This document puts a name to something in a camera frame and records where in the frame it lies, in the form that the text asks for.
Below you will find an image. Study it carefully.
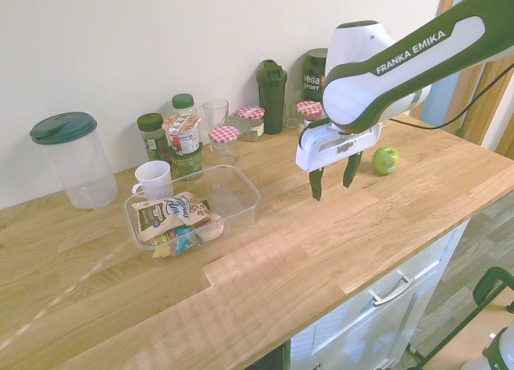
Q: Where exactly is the labelled bottle green cap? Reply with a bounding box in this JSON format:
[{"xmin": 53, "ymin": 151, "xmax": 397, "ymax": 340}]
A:
[{"xmin": 161, "ymin": 113, "xmax": 203, "ymax": 157}]

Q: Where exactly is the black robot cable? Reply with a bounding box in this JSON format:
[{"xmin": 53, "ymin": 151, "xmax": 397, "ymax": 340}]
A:
[{"xmin": 386, "ymin": 59, "xmax": 514, "ymax": 131}]

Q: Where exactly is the white green plastic bottle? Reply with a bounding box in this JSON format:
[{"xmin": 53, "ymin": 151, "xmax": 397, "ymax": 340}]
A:
[{"xmin": 460, "ymin": 316, "xmax": 514, "ymax": 370}]

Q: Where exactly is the wooden door frame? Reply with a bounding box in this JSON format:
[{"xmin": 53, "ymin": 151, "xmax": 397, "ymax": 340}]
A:
[{"xmin": 409, "ymin": 0, "xmax": 514, "ymax": 147}]

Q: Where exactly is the blue orange snack packet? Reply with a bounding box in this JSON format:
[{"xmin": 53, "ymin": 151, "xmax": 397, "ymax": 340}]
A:
[{"xmin": 168, "ymin": 226, "xmax": 205, "ymax": 257}]

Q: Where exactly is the empty jar red checkered lid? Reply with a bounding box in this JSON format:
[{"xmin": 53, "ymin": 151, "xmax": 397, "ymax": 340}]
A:
[{"xmin": 208, "ymin": 125, "xmax": 241, "ymax": 165}]

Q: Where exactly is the clear pitcher green lid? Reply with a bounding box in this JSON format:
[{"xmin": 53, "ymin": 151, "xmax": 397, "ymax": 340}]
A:
[{"xmin": 29, "ymin": 112, "xmax": 119, "ymax": 210}]

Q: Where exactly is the dark green shaker bottle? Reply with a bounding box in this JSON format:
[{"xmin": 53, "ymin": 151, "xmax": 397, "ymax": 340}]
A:
[{"xmin": 256, "ymin": 59, "xmax": 289, "ymax": 136}]

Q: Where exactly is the white bottle green cap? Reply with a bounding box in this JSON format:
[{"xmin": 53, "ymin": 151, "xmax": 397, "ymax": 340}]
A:
[{"xmin": 171, "ymin": 93, "xmax": 197, "ymax": 119}]

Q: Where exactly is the green label jar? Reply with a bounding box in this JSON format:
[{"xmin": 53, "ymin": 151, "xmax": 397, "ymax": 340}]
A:
[{"xmin": 168, "ymin": 142, "xmax": 205, "ymax": 182}]

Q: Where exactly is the green metal stand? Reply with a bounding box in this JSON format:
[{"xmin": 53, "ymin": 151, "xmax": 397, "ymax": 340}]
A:
[{"xmin": 407, "ymin": 266, "xmax": 514, "ymax": 370}]

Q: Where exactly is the metal drawer handle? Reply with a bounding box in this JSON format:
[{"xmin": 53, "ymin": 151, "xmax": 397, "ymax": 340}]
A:
[{"xmin": 368, "ymin": 275, "xmax": 416, "ymax": 307}]

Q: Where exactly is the cookie snack bag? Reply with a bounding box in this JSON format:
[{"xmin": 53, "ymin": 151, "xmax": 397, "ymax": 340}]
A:
[{"xmin": 131, "ymin": 191, "xmax": 214, "ymax": 243}]

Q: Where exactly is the labelled jar red checkered lid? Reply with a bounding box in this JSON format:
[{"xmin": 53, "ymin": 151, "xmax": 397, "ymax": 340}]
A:
[{"xmin": 228, "ymin": 105, "xmax": 267, "ymax": 143}]

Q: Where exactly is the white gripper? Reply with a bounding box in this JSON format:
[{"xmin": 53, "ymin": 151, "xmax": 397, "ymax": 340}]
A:
[{"xmin": 296, "ymin": 120, "xmax": 383, "ymax": 202}]

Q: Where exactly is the white mug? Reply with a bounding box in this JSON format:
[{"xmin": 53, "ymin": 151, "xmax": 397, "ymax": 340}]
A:
[{"xmin": 131, "ymin": 160, "xmax": 174, "ymax": 203}]

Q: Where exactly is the white cabinet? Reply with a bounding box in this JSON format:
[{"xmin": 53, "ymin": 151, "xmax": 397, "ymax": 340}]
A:
[{"xmin": 288, "ymin": 221, "xmax": 471, "ymax": 370}]

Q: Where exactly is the Vega Sport protein tub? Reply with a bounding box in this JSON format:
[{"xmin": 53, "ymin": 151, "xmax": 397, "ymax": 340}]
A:
[{"xmin": 301, "ymin": 48, "xmax": 331, "ymax": 107}]

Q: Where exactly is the clear plastic container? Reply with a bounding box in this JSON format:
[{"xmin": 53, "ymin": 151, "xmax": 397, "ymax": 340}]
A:
[{"xmin": 123, "ymin": 164, "xmax": 263, "ymax": 266}]

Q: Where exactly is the spice jar dark lid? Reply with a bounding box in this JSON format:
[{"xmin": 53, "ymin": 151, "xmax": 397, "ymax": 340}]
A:
[{"xmin": 137, "ymin": 112, "xmax": 170, "ymax": 163}]

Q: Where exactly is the clear drinking glass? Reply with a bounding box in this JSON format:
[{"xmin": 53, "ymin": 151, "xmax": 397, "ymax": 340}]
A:
[{"xmin": 202, "ymin": 99, "xmax": 230, "ymax": 131}]

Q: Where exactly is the green apple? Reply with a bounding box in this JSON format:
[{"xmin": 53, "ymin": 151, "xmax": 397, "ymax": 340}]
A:
[{"xmin": 372, "ymin": 146, "xmax": 401, "ymax": 176}]

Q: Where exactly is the small jar red checkered lid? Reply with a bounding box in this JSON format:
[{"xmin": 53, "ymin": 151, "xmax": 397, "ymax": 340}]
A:
[{"xmin": 296, "ymin": 100, "xmax": 325, "ymax": 131}]

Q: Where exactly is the small clear glass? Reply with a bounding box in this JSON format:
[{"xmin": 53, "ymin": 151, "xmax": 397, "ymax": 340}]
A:
[{"xmin": 283, "ymin": 90, "xmax": 303, "ymax": 131}]

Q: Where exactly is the yellow snack packet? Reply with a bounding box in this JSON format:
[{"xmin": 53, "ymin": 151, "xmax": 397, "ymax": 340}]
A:
[{"xmin": 151, "ymin": 233, "xmax": 174, "ymax": 259}]

